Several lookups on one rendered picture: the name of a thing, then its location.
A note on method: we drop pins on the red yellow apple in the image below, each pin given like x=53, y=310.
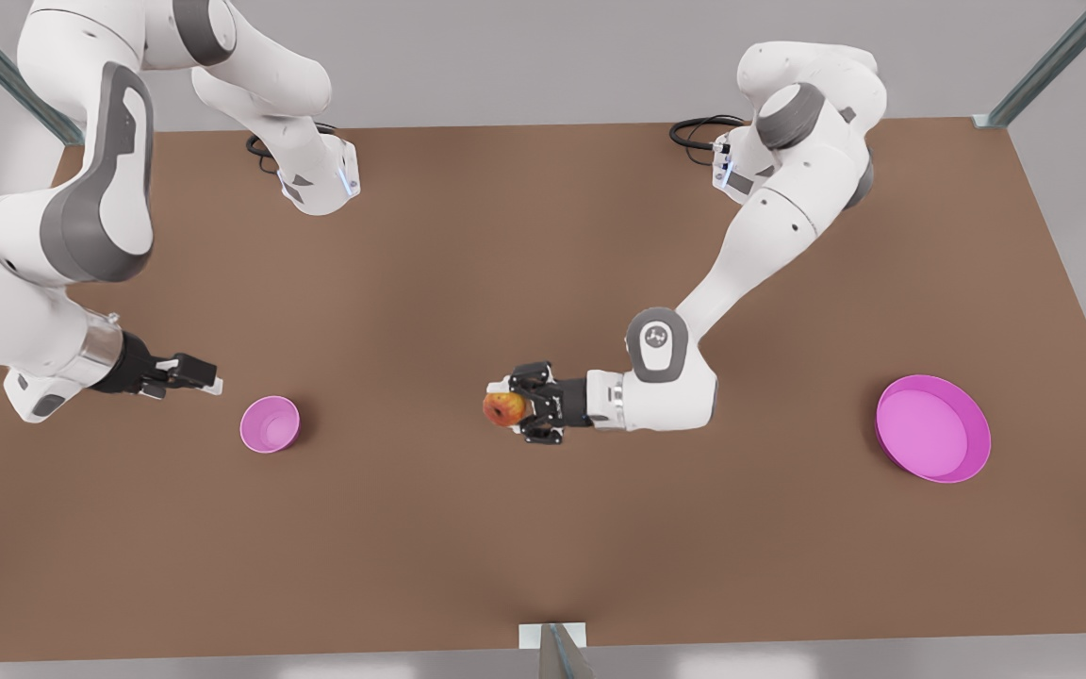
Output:
x=503, y=409

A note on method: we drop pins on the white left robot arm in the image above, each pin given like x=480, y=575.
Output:
x=769, y=226

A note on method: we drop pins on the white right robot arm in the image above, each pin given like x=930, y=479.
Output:
x=81, y=207

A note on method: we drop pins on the small pink bowl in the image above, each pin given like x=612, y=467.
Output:
x=270, y=425

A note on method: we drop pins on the pink plate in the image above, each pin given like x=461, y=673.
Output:
x=933, y=429

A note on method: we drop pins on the silver frame post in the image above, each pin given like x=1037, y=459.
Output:
x=557, y=653
x=1052, y=61
x=6, y=68

